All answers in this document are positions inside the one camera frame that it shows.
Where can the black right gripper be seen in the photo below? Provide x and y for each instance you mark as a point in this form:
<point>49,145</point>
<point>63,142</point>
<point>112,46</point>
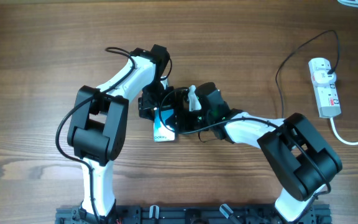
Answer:
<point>183,119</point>

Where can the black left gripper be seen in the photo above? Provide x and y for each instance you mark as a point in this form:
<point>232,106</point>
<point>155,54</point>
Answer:
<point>145,105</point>

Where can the cyan screen smartphone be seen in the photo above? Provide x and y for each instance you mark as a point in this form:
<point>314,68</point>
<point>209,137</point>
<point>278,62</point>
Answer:
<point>163,131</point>

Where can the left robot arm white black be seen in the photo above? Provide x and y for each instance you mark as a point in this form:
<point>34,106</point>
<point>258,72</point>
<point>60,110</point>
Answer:
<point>97,128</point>

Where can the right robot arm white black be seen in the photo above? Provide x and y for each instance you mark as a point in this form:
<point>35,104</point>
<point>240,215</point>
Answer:
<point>302,160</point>

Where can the white charger plug adapter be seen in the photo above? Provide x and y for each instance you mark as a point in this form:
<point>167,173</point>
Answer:
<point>322,78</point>

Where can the white power strip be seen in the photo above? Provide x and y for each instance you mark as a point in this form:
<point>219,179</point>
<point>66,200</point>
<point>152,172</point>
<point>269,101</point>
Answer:
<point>326,96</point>

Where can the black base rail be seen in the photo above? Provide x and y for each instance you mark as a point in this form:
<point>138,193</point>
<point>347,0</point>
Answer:
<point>258,213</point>

